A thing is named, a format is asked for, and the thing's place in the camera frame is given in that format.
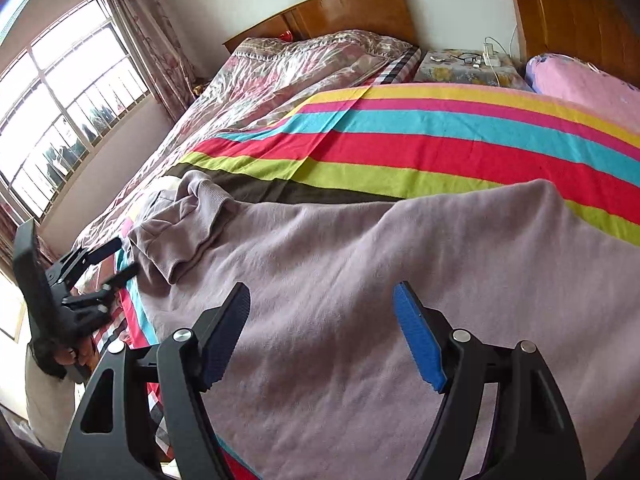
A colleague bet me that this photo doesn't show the light purple pants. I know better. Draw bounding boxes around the light purple pants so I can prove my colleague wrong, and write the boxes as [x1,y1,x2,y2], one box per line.
[127,170,640,480]

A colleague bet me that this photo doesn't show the wooden headboard with curved slats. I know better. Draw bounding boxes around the wooden headboard with curved slats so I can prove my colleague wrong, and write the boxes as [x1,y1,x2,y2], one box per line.
[502,0,640,81]

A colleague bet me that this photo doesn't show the nightstand with floral cloth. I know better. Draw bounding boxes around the nightstand with floral cloth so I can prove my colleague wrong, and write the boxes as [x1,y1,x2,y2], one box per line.
[412,49,534,93]

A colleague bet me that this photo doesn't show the white cable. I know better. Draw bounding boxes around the white cable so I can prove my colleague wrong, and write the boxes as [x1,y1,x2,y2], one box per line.
[483,20,522,87]

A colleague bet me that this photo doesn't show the plaid bed sheet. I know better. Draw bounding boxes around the plaid bed sheet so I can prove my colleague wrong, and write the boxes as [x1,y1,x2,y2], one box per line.
[372,47,424,86]

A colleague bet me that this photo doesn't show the wooden headboard with flat panel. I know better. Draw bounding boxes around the wooden headboard with flat panel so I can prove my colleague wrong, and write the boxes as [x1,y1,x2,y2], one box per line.
[222,0,419,56]

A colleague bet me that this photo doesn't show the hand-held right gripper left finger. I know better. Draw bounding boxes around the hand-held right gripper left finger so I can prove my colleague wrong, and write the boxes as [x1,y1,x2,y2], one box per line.
[56,282,251,480]

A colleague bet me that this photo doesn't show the barred window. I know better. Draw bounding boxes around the barred window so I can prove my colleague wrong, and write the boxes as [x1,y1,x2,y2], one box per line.
[0,0,152,222]

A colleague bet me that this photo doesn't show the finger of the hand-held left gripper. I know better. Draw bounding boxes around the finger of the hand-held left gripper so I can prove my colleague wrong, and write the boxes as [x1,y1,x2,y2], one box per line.
[62,265,141,312]
[47,237,124,286]

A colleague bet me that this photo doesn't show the person's left hand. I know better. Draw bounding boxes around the person's left hand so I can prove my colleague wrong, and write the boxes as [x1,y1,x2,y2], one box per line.
[52,340,97,369]

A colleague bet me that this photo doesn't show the floral curtain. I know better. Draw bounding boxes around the floral curtain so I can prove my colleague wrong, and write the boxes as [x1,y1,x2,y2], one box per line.
[92,0,202,124]

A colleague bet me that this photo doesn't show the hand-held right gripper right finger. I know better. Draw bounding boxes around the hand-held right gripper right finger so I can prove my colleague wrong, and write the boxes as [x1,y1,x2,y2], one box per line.
[392,281,587,480]

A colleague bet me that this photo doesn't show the floral quilt in plastic cover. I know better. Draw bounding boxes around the floral quilt in plastic cover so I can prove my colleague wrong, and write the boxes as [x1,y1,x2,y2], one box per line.
[75,29,422,243]

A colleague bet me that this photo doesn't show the rainbow striped bed sheet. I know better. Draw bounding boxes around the rainbow striped bed sheet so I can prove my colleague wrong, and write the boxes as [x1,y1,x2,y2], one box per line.
[75,82,640,480]

